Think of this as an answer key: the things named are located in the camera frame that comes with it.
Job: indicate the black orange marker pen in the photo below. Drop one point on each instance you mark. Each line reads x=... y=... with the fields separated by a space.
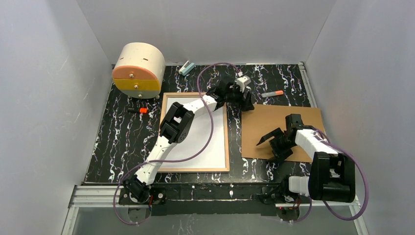
x=138 y=110

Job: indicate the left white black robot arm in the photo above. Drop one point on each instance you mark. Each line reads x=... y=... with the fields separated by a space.
x=175 y=127

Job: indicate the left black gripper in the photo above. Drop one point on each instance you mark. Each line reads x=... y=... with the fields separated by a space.
x=240 y=98

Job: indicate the small light blue clip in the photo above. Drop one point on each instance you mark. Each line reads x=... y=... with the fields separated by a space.
x=186 y=68

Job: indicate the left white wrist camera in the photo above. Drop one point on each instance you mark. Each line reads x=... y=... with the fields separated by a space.
x=243 y=83

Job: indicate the round cream drawer box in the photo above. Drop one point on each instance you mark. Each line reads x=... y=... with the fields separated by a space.
x=139 y=71

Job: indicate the grey orange marker pen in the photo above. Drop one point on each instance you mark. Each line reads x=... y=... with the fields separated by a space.
x=271 y=94

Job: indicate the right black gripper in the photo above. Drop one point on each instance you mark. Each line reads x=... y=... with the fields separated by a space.
x=278 y=141

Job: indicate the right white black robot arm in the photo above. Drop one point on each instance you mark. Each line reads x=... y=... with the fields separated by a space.
x=332 y=174

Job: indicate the white wooden picture frame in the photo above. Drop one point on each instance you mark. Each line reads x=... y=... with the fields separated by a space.
x=216 y=157

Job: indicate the brown cardboard backing board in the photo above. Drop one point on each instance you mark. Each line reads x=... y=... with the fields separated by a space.
x=264 y=119

